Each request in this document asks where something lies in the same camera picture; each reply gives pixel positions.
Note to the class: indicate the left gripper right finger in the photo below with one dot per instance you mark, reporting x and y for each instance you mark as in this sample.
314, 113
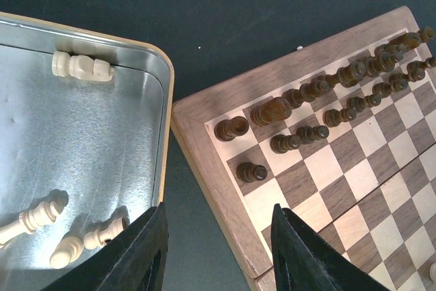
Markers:
303, 260

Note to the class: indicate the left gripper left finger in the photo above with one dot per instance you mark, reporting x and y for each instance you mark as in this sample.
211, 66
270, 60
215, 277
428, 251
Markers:
134, 260

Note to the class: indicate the pile of white pieces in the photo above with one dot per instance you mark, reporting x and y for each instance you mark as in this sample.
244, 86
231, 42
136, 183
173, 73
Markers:
44, 237

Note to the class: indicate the wooden chess board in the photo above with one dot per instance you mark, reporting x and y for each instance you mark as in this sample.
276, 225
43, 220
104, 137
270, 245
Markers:
389, 232

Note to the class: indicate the dark chess pieces group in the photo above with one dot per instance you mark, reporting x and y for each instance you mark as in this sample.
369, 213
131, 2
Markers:
397, 135

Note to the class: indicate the gold metal tin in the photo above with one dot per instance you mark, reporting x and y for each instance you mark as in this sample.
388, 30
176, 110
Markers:
100, 148

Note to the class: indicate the white knight in tin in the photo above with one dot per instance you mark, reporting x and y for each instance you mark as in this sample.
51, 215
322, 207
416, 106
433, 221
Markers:
81, 67

